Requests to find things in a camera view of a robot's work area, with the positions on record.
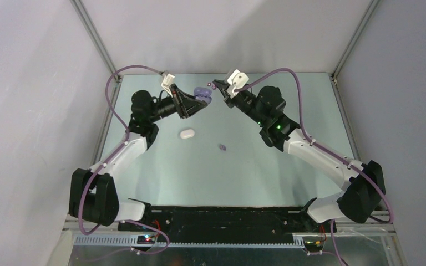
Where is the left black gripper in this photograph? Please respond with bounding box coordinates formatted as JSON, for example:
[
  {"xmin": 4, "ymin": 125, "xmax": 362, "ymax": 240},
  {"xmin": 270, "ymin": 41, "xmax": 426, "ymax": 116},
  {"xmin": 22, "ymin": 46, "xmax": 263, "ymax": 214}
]
[{"xmin": 148, "ymin": 84, "xmax": 207, "ymax": 123}]

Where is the blue round disc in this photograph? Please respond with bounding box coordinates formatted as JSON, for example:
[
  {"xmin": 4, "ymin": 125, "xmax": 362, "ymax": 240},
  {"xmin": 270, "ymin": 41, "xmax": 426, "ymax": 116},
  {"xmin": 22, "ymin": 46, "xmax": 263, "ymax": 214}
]
[{"xmin": 194, "ymin": 87, "xmax": 212, "ymax": 105}]

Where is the white earbud charging case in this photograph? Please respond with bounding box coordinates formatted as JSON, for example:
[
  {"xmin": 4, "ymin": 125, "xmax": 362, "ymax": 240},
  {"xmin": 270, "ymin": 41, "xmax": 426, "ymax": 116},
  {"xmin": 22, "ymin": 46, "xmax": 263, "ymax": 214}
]
[{"xmin": 179, "ymin": 129, "xmax": 195, "ymax": 139}]

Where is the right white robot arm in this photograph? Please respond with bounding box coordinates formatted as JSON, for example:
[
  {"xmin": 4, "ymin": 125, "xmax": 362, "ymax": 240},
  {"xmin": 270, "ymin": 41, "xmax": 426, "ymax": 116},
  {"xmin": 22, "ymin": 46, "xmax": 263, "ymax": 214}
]
[{"xmin": 212, "ymin": 80, "xmax": 386, "ymax": 232}]

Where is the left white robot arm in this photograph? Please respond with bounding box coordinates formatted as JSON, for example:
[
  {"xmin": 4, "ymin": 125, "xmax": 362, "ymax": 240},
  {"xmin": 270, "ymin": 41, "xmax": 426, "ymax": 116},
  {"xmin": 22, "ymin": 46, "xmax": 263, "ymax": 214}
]
[{"xmin": 69, "ymin": 84, "xmax": 212, "ymax": 231}]

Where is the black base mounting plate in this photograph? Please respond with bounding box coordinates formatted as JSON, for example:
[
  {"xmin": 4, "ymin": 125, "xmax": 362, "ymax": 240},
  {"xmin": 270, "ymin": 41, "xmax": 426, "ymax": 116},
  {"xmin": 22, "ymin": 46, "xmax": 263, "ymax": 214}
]
[{"xmin": 118, "ymin": 206, "xmax": 336, "ymax": 244}]

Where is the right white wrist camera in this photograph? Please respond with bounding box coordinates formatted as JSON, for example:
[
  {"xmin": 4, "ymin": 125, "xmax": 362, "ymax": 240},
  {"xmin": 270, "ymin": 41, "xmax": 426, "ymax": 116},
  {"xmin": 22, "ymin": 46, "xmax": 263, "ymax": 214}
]
[{"xmin": 226, "ymin": 69, "xmax": 249, "ymax": 98}]

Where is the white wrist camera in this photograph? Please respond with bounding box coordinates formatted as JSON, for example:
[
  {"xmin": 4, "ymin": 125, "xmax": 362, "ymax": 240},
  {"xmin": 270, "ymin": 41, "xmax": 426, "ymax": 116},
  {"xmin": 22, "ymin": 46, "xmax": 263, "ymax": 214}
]
[
  {"xmin": 226, "ymin": 69, "xmax": 249, "ymax": 98},
  {"xmin": 161, "ymin": 71, "xmax": 175, "ymax": 96}
]

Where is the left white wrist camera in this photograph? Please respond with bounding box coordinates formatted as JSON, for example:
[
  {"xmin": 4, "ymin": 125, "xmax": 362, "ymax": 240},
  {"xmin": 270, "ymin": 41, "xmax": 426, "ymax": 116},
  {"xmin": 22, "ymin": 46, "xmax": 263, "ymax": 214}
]
[{"xmin": 161, "ymin": 71, "xmax": 175, "ymax": 96}]

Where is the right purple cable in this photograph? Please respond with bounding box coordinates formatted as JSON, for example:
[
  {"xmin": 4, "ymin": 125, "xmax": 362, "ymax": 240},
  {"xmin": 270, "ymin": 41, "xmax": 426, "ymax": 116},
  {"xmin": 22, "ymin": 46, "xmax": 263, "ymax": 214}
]
[{"xmin": 235, "ymin": 68, "xmax": 395, "ymax": 266}]

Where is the right corner aluminium post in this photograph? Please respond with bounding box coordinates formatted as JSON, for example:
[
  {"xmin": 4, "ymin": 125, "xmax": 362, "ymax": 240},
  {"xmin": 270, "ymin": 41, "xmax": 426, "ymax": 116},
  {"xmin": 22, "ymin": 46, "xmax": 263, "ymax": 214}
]
[{"xmin": 331, "ymin": 0, "xmax": 381, "ymax": 85}]

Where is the corner aluminium post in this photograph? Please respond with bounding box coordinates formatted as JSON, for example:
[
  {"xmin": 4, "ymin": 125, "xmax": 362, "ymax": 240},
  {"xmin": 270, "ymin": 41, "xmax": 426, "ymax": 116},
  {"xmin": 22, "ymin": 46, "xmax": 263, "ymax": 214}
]
[
  {"xmin": 331, "ymin": 0, "xmax": 381, "ymax": 85},
  {"xmin": 70, "ymin": 0, "xmax": 117, "ymax": 74}
]

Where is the left corner aluminium post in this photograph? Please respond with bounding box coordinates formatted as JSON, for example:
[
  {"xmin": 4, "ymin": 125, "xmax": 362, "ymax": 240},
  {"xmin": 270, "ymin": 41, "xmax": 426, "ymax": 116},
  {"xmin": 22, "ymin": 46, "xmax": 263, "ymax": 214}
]
[{"xmin": 70, "ymin": 0, "xmax": 117, "ymax": 74}]

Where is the aluminium frame rail front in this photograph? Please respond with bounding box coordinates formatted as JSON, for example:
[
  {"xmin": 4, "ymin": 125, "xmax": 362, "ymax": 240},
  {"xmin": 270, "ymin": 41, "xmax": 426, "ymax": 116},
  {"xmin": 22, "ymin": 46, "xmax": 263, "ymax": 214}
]
[{"xmin": 63, "ymin": 206, "xmax": 396, "ymax": 248}]

